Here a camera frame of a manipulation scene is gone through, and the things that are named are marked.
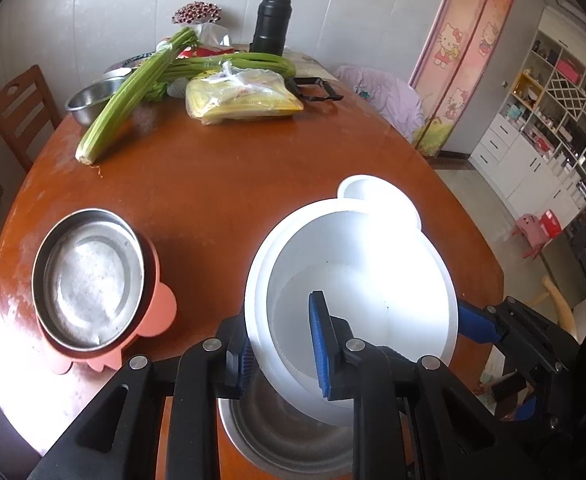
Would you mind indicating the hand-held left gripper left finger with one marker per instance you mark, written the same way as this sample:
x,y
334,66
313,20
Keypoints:
x,y
247,362

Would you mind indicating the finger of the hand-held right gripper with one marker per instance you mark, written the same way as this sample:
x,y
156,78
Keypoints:
x,y
478,321

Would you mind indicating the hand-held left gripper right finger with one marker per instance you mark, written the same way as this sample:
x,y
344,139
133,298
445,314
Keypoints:
x,y
320,345

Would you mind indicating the stainless steel bowl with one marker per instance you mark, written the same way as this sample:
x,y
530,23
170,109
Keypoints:
x,y
90,100
273,425

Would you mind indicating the white bowl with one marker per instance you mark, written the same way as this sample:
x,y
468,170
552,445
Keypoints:
x,y
373,260

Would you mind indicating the pink pig-shaped plate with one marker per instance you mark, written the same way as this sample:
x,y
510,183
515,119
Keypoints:
x,y
160,310

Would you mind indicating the white plate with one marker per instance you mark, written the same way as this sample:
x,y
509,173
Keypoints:
x,y
378,190

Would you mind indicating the stainless steel plate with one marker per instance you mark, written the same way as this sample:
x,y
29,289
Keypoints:
x,y
88,280

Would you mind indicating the light wooden chair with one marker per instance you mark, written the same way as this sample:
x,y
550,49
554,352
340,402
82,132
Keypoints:
x,y
558,305

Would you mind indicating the pink pig stool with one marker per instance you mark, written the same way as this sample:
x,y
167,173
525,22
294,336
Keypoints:
x,y
525,222

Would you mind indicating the red plastic stool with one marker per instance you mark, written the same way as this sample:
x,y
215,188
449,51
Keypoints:
x,y
550,222

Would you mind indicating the white shelf cabinet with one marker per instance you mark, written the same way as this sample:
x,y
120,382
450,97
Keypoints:
x,y
548,110

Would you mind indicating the purple cloth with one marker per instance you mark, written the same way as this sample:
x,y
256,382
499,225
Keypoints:
x,y
383,95

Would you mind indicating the plastic bag of corn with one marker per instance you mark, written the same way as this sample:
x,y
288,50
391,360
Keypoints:
x,y
243,102

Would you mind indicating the Hello Kitty pink wardrobe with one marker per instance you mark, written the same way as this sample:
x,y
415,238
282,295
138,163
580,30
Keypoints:
x,y
463,60

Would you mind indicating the fruit in white foam net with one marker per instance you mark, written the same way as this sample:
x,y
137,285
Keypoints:
x,y
177,89

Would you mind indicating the celery bunch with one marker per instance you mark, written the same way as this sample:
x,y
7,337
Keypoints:
x,y
253,60
118,105

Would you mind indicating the red packet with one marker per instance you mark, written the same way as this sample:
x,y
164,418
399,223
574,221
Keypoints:
x,y
193,51

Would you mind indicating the dark rimmed dish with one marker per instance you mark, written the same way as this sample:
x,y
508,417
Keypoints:
x,y
123,65

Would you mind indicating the black thermos bottle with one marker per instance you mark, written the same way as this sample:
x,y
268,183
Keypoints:
x,y
270,25

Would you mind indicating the dark wooden chair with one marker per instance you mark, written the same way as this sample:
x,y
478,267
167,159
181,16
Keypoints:
x,y
33,85

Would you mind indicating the red and white bouquet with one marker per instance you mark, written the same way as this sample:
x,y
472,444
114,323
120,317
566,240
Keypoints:
x,y
198,11

